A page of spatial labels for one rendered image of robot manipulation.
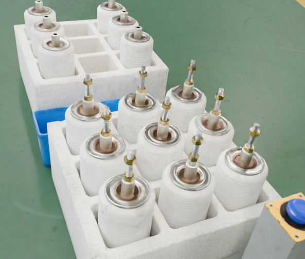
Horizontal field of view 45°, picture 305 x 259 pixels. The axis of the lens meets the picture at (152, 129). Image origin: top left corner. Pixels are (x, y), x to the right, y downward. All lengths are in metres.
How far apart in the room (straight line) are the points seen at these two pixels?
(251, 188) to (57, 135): 0.43
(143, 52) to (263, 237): 0.67
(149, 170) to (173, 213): 0.11
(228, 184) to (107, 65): 0.63
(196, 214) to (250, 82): 0.91
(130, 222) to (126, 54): 0.61
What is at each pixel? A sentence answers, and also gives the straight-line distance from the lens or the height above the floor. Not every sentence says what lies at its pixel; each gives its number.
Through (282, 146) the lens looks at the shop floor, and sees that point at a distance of 1.23.
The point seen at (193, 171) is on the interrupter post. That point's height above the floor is 0.27.
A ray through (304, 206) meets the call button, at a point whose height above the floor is 0.33.
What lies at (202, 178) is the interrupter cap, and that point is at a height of 0.25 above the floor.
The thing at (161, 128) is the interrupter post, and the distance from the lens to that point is 0.72.
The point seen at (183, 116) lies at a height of 0.22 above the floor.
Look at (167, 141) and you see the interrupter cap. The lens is 0.73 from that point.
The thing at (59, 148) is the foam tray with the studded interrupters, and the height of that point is 0.18.
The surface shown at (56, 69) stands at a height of 0.20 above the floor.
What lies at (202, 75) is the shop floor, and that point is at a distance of 1.48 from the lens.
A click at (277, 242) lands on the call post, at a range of 0.58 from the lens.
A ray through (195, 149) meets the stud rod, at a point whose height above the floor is 0.32.
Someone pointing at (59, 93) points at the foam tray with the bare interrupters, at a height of 0.15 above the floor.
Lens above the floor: 0.72
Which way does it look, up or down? 38 degrees down
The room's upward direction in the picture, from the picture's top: 7 degrees clockwise
